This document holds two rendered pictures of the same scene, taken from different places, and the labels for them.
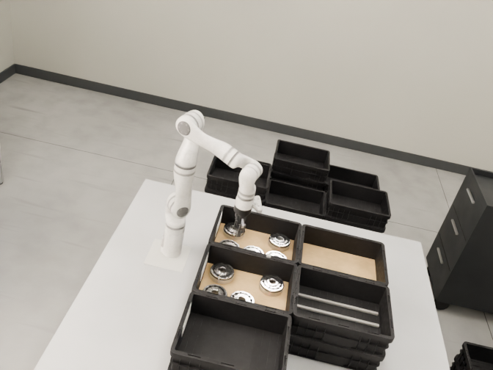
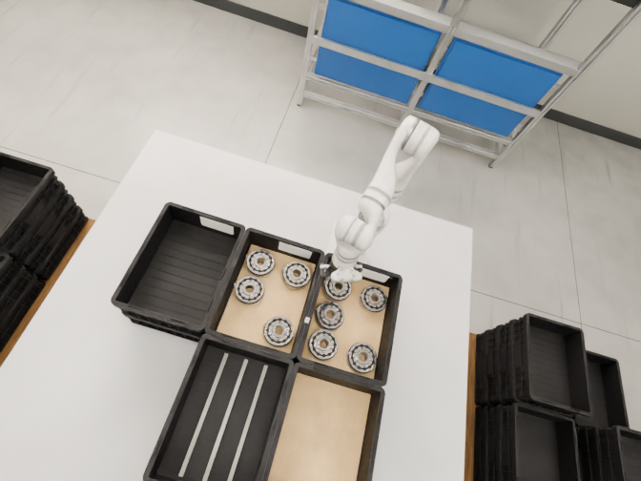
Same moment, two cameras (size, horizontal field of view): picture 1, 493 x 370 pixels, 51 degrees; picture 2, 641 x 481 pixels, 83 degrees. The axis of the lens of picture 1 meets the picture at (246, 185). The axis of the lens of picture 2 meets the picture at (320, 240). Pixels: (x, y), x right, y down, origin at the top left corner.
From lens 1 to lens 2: 172 cm
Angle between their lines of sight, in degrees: 58
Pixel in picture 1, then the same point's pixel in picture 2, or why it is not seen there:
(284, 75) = not seen: outside the picture
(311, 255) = (343, 406)
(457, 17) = not seen: outside the picture
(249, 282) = (286, 306)
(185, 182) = not seen: hidden behind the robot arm
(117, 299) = (285, 199)
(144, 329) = (249, 219)
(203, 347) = (195, 248)
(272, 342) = (193, 319)
